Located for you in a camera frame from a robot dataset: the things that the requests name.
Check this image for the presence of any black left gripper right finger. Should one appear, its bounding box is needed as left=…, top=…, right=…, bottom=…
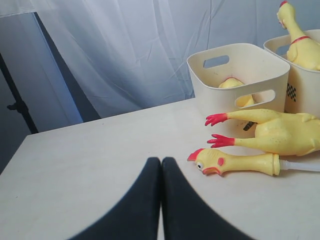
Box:
left=162, top=157, right=252, bottom=240

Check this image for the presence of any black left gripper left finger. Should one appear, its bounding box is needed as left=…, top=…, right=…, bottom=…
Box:
left=71, top=157, right=162, bottom=240

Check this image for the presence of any headless rubber chicken body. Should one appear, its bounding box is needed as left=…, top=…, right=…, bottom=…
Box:
left=218, top=77, right=256, bottom=108

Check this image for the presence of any whole rubber chicken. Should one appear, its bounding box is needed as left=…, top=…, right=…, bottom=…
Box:
left=205, top=108, right=320, bottom=156
left=276, top=0, right=320, bottom=71

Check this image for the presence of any whole rubber chicken front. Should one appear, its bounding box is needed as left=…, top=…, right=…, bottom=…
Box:
left=276, top=0, right=320, bottom=71

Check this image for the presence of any detached rubber chicken head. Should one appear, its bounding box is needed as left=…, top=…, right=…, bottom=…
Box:
left=187, top=147, right=320, bottom=177

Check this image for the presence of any cream left plastic bin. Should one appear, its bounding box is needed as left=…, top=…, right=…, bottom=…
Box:
left=187, top=43, right=290, bottom=117

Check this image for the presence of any black light stand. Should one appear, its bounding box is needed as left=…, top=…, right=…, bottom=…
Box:
left=0, top=55, right=39, bottom=134

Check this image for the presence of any blue-white backdrop curtain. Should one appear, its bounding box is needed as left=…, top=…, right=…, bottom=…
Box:
left=0, top=0, right=320, bottom=123

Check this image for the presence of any cream bin with black circle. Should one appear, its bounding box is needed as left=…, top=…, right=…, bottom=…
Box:
left=263, top=35, right=320, bottom=118

